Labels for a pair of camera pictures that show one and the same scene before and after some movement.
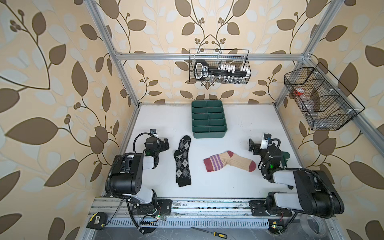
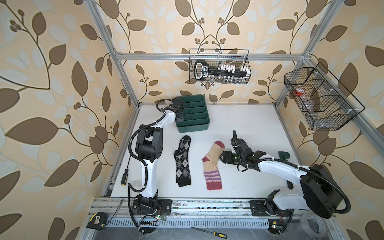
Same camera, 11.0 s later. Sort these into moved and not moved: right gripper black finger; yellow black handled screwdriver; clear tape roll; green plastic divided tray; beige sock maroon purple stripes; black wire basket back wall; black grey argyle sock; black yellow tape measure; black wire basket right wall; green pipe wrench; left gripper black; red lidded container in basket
Moved: beige sock maroon purple stripes; green plastic divided tray; right gripper black finger; left gripper black
Not moved: black grey argyle sock; black wire basket back wall; clear tape roll; yellow black handled screwdriver; red lidded container in basket; black yellow tape measure; black wire basket right wall; green pipe wrench
